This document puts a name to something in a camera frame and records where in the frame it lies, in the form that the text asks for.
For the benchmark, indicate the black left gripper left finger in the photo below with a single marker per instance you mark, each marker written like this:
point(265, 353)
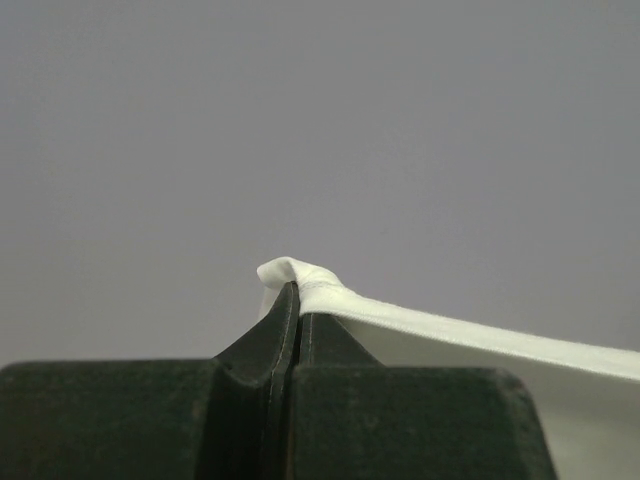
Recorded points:
point(213, 418)

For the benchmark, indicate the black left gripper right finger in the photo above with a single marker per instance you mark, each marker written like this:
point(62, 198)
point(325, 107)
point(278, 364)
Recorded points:
point(351, 417)

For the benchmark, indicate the white t-shirt with flower print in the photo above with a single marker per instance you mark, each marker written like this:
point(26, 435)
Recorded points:
point(587, 396)

